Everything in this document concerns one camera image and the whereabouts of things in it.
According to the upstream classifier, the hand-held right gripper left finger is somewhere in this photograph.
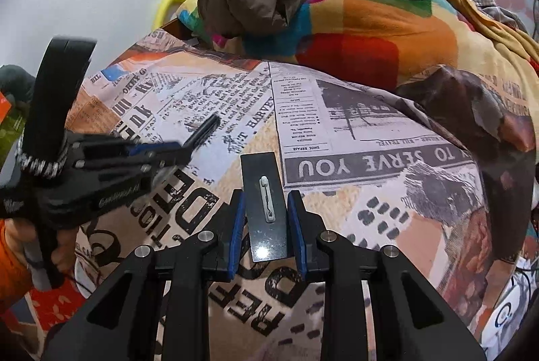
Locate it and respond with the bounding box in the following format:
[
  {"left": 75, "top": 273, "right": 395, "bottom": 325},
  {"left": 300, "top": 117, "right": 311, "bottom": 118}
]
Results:
[{"left": 42, "top": 189, "right": 246, "bottom": 361}]

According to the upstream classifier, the multicoloured patchwork blanket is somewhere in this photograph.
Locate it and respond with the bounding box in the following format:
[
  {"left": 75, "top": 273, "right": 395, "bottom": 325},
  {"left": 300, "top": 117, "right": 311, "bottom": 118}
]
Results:
[{"left": 175, "top": 0, "right": 539, "bottom": 100}]

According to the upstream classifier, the newspaper print blanket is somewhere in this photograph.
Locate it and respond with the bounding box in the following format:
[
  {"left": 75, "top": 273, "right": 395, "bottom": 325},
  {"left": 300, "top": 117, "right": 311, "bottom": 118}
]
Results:
[{"left": 63, "top": 28, "right": 539, "bottom": 361}]

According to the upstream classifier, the black card with white clip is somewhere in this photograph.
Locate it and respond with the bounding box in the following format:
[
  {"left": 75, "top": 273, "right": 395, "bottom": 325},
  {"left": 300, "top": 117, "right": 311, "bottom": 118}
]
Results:
[{"left": 240, "top": 152, "right": 291, "bottom": 263}]

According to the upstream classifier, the dark grey fuzzy object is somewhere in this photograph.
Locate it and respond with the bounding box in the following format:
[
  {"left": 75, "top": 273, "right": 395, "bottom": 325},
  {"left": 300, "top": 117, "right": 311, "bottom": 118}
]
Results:
[{"left": 0, "top": 64, "right": 36, "bottom": 104}]

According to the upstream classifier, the person's left hand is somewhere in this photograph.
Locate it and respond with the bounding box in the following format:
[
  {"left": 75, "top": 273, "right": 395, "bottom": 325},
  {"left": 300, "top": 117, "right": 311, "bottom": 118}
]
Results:
[{"left": 51, "top": 224, "right": 81, "bottom": 281}]

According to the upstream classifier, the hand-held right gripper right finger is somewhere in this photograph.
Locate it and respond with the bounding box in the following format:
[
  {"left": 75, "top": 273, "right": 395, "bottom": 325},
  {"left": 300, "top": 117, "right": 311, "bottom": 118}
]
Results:
[{"left": 286, "top": 189, "right": 487, "bottom": 361}]

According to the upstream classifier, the green mat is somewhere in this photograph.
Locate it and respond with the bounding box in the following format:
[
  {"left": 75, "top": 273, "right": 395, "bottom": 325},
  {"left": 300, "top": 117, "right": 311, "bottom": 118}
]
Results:
[{"left": 0, "top": 108, "right": 26, "bottom": 168}]

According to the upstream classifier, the white round device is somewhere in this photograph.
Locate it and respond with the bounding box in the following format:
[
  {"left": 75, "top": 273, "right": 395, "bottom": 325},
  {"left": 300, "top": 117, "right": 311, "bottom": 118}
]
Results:
[{"left": 480, "top": 272, "right": 531, "bottom": 349}]

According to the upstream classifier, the red floral mat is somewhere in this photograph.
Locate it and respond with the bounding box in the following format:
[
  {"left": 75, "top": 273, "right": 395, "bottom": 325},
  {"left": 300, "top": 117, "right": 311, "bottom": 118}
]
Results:
[{"left": 29, "top": 281, "right": 89, "bottom": 330}]

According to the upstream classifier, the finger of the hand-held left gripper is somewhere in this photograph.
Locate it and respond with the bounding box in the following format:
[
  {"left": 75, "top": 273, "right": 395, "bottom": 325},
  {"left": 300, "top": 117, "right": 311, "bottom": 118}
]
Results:
[
  {"left": 76, "top": 136, "right": 194, "bottom": 166},
  {"left": 95, "top": 156, "right": 190, "bottom": 212}
]

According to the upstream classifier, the yellow plastic frame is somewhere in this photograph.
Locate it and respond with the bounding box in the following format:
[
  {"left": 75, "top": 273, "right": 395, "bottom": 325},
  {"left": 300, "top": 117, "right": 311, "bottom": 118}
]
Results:
[{"left": 158, "top": 0, "right": 192, "bottom": 29}]

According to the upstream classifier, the grey checked cloth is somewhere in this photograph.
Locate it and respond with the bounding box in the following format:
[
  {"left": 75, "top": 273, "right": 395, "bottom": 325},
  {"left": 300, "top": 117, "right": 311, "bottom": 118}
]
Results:
[{"left": 467, "top": 0, "right": 527, "bottom": 34}]

